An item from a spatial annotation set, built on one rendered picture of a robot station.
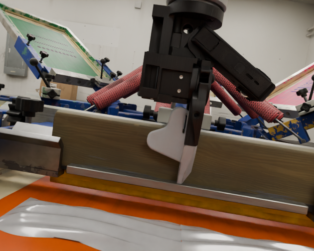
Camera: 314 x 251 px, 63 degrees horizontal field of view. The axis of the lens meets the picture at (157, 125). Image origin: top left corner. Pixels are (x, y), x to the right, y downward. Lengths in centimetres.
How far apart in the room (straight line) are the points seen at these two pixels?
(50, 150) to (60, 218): 10
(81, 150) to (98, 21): 454
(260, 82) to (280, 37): 458
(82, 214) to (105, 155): 8
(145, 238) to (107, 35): 455
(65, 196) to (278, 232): 27
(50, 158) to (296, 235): 32
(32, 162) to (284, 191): 32
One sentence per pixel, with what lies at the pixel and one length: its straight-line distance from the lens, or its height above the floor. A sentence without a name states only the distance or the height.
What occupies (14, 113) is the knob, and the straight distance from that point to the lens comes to 63.
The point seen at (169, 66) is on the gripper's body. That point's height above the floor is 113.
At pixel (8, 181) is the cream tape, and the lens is 40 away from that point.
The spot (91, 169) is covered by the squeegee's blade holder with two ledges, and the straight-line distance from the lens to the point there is 33.
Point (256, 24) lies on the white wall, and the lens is 482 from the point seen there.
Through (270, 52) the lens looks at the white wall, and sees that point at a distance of 479.
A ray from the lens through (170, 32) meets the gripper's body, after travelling 32.
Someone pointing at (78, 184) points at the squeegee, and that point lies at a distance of 37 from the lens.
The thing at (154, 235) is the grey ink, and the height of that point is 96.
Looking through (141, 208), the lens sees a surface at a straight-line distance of 34.
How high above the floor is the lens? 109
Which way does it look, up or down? 6 degrees down
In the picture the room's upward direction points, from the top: 9 degrees clockwise
